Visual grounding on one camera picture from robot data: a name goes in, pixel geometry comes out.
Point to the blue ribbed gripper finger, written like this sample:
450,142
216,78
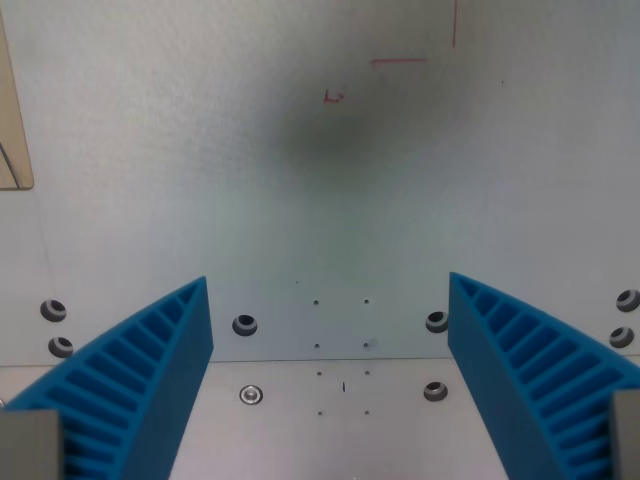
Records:
150,380
505,380

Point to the silver screw in plate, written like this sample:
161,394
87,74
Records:
251,395

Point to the beige board with rounded corner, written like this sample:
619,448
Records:
12,125

